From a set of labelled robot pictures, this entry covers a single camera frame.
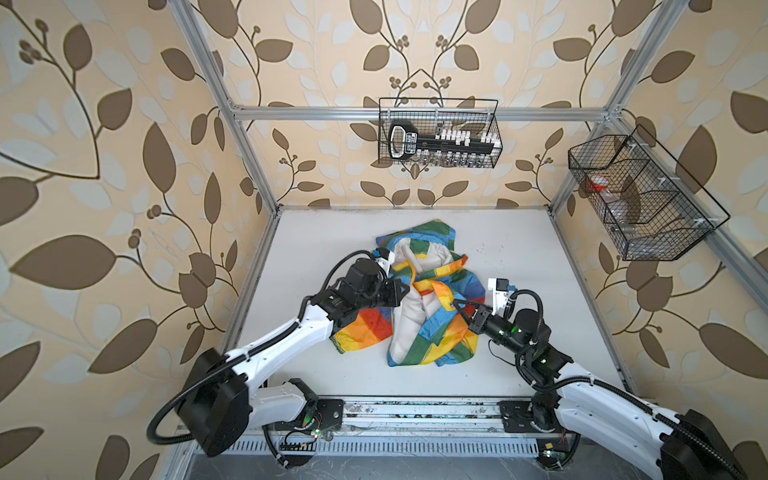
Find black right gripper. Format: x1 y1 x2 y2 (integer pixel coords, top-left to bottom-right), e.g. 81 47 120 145
454 297 528 360

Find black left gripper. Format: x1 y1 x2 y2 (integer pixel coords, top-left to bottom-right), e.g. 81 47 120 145
355 276 412 312

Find rainbow coloured jacket white lining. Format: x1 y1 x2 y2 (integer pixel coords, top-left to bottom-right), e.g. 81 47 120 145
331 219 486 367

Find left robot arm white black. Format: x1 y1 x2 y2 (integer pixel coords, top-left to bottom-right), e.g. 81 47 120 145
146 248 409 457

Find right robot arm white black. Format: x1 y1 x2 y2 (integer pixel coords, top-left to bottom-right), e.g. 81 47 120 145
451 290 748 479

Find black white tool in basket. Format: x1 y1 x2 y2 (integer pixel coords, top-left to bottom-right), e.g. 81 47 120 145
384 120 503 160

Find red lidded clear container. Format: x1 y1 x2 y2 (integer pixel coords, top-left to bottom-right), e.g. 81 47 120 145
584 175 611 194

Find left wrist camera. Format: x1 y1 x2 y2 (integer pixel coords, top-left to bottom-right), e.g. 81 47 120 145
372 247 395 274

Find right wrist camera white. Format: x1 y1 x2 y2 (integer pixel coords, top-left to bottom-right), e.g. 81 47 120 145
487 277 516 315

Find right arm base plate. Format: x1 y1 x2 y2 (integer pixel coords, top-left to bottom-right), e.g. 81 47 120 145
498 400 563 434

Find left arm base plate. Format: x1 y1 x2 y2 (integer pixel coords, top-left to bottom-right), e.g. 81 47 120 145
269 398 345 433

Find aluminium frame rails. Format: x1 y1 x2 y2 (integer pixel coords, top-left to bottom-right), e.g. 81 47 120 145
161 0 768 480

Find black wire basket back wall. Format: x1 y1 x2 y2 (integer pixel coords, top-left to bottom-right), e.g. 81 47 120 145
378 96 503 169

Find black wire basket wall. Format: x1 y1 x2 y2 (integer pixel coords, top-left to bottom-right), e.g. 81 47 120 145
568 125 731 262
378 96 503 169

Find right base cable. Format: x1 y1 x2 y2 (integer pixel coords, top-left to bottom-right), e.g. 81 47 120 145
535 431 583 470

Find base cable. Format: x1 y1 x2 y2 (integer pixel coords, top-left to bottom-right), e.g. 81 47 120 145
256 419 328 469
535 431 583 470

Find left base cable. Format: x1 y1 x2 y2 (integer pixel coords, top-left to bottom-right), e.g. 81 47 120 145
256 419 328 469

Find black wire basket right wall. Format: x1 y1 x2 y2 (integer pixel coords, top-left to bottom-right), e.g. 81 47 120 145
568 125 731 262

